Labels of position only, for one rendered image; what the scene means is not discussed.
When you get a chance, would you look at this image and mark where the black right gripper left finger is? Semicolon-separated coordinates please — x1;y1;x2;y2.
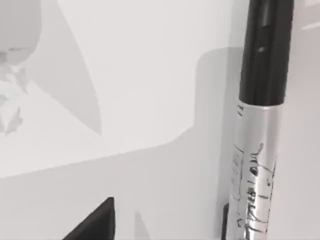
61;196;116;240

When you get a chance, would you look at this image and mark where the silver and black marker pen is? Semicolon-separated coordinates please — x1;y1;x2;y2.
224;0;295;240

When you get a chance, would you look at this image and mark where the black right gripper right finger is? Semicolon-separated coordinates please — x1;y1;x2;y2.
221;203;230;240

